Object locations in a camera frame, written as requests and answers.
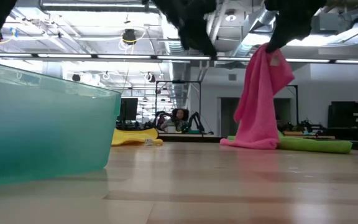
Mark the black computer monitor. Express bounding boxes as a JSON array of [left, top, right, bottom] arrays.
[[116, 98, 139, 123]]

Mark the teal translucent plastic bin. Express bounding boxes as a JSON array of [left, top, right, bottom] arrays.
[[0, 60, 122, 190]]

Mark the dark background table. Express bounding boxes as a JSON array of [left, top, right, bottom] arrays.
[[158, 132, 223, 143]]

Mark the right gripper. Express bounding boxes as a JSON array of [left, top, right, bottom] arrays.
[[264, 0, 328, 54]]

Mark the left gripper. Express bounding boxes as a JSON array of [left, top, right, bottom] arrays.
[[152, 0, 218, 57]]

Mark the black shelf cabinet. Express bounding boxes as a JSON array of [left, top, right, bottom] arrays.
[[327, 101, 358, 142]]

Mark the long ceiling light bar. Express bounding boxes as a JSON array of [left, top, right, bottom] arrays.
[[286, 58, 358, 65], [0, 53, 211, 61]]

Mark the green microfiber towel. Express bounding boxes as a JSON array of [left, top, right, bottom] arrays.
[[227, 130, 353, 154]]

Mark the pink microfiber towel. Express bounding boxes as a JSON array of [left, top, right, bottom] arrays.
[[219, 43, 295, 151]]

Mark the smooth silver ventilation duct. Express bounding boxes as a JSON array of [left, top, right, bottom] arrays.
[[247, 7, 276, 34]]

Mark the person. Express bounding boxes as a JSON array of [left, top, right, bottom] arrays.
[[160, 108, 190, 132]]

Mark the black ceiling-hung device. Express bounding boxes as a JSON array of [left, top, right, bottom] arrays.
[[122, 29, 137, 45]]

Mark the yellow microfiber towel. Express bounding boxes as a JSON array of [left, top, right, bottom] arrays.
[[111, 127, 164, 147]]

